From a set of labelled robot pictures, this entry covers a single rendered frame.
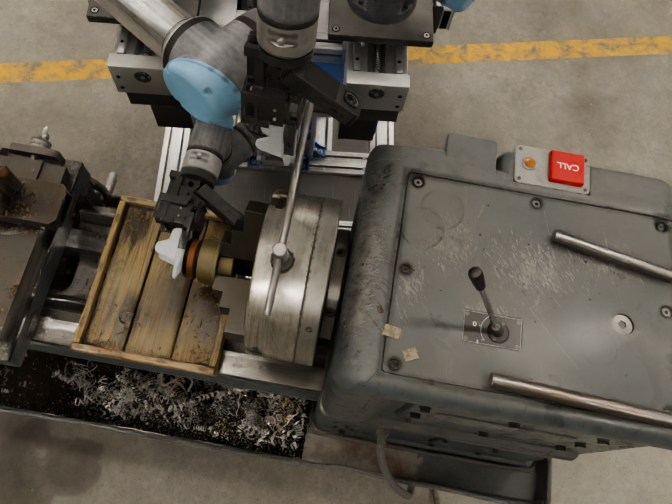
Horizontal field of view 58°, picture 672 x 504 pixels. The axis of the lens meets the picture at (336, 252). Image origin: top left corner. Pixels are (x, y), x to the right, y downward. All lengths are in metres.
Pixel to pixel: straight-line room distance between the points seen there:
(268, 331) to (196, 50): 0.46
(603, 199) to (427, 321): 0.39
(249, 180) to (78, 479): 1.15
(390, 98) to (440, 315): 0.57
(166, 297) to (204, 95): 0.56
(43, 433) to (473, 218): 1.70
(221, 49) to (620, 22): 2.60
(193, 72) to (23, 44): 2.13
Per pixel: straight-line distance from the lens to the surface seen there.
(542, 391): 0.96
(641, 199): 1.18
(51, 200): 1.35
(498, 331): 0.97
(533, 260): 1.04
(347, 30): 1.34
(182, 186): 1.21
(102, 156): 2.61
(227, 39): 0.97
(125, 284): 1.39
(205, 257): 1.12
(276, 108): 0.83
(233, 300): 1.10
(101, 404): 1.69
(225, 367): 1.32
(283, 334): 1.02
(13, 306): 1.36
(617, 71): 3.14
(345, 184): 2.21
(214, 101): 0.94
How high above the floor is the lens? 2.15
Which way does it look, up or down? 68 degrees down
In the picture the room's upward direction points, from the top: 11 degrees clockwise
